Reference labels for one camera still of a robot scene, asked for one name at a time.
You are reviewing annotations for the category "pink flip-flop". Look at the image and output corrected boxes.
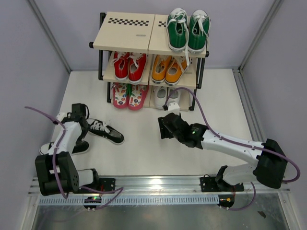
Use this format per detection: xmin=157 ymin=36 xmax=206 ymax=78
xmin=128 ymin=85 xmax=149 ymax=111
xmin=112 ymin=83 xmax=130 ymax=109

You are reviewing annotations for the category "green sneaker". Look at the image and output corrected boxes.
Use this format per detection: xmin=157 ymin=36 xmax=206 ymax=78
xmin=187 ymin=10 xmax=211 ymax=54
xmin=166 ymin=8 xmax=189 ymax=53

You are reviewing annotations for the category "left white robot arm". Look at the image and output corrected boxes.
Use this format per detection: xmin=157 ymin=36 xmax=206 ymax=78
xmin=35 ymin=103 xmax=101 ymax=199

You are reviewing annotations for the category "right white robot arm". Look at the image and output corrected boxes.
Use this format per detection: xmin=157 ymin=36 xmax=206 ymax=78
xmin=158 ymin=113 xmax=287 ymax=190

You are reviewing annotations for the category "beige black shoe shelf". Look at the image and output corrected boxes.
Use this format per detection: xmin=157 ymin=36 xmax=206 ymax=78
xmin=88 ymin=11 xmax=210 ymax=112

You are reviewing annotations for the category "sideways black sneaker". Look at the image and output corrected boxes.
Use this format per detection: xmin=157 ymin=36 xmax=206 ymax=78
xmin=39 ymin=141 xmax=89 ymax=156

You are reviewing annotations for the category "left red sneaker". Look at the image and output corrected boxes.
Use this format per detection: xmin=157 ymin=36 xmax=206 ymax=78
xmin=112 ymin=51 xmax=130 ymax=81

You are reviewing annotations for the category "red sneaker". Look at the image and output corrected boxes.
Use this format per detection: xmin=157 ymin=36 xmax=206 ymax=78
xmin=128 ymin=53 xmax=147 ymax=84
xmin=112 ymin=51 xmax=130 ymax=81

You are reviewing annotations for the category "right yellow sneaker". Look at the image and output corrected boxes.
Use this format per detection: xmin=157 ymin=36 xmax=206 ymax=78
xmin=165 ymin=56 xmax=189 ymax=86

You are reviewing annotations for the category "yellow sneaker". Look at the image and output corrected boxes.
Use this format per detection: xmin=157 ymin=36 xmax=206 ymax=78
xmin=165 ymin=56 xmax=189 ymax=86
xmin=151 ymin=55 xmax=172 ymax=84

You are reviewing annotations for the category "left yellow sneaker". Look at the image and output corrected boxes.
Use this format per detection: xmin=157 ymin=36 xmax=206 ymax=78
xmin=151 ymin=55 xmax=172 ymax=84

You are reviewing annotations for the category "right red sneaker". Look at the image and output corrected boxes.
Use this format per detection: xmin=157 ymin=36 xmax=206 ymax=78
xmin=128 ymin=53 xmax=147 ymax=84

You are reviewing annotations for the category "right controller board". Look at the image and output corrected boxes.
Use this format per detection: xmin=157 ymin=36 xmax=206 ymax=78
xmin=218 ymin=196 xmax=235 ymax=210

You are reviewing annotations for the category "controller board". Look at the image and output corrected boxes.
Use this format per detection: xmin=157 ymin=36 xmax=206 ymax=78
xmin=83 ymin=196 xmax=102 ymax=209
xmin=218 ymin=196 xmax=235 ymax=210

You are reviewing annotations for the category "left controller board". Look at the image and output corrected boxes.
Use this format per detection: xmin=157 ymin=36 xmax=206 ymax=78
xmin=83 ymin=196 xmax=102 ymax=209

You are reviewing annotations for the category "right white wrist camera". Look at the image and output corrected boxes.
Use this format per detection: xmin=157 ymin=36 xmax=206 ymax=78
xmin=163 ymin=102 xmax=180 ymax=114

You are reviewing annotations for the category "aluminium mounting rail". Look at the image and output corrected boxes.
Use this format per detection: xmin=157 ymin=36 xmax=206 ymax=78
xmin=27 ymin=175 xmax=290 ymax=196

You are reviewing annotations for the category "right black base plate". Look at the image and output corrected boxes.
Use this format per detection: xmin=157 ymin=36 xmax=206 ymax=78
xmin=200 ymin=174 xmax=244 ymax=192

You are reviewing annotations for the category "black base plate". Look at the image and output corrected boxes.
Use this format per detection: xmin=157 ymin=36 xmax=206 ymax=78
xmin=200 ymin=174 xmax=244 ymax=192
xmin=85 ymin=178 xmax=116 ymax=193

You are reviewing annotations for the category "slotted grey cable duct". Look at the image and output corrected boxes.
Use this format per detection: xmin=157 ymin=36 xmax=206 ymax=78
xmin=38 ymin=194 xmax=219 ymax=206

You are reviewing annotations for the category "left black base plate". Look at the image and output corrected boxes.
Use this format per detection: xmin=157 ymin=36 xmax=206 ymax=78
xmin=85 ymin=178 xmax=116 ymax=193

